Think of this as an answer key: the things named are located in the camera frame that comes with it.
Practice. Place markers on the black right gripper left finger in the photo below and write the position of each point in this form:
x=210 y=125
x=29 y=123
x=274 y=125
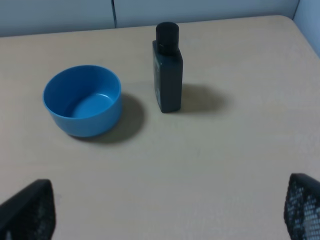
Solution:
x=30 y=214

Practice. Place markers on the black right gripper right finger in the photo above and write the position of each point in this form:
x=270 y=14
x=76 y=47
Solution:
x=302 y=207

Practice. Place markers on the blue plastic bowl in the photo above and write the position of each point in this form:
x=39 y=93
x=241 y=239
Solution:
x=84 y=101

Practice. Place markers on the black bottle with label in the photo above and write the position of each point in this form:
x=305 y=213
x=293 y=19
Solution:
x=167 y=67

